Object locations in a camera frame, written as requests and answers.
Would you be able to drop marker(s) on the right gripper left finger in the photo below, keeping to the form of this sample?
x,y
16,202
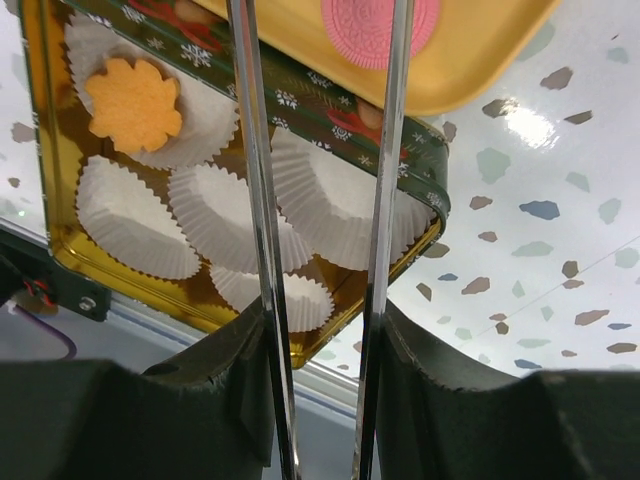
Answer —
x,y
205,413

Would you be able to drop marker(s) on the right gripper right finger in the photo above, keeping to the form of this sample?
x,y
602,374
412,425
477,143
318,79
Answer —
x,y
444,415

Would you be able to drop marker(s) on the orange flower cookie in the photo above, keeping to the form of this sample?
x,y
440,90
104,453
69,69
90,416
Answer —
x,y
134,106

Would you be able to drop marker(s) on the metal tongs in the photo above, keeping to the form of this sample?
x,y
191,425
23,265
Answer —
x,y
251,98

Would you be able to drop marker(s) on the white paper cup bottom right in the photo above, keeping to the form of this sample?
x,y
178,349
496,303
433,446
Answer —
x,y
309,303

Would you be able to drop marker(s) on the white paper cup centre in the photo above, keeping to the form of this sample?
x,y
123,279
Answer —
x,y
212,206

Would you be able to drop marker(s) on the white paper cup bottom left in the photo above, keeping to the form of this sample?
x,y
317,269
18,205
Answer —
x,y
130,223

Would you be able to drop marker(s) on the white paper cup top right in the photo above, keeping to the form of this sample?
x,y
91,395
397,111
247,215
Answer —
x,y
328,201

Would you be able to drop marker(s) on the green gold cookie tin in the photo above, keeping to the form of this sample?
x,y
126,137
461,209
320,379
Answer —
x,y
200,45

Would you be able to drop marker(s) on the yellow plastic tray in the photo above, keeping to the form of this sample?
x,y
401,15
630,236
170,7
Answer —
x,y
471,46

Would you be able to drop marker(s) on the pink round cookie lower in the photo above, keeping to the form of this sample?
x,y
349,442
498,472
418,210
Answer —
x,y
360,30

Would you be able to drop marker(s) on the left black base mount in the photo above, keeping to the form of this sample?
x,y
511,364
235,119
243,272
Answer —
x,y
28,268

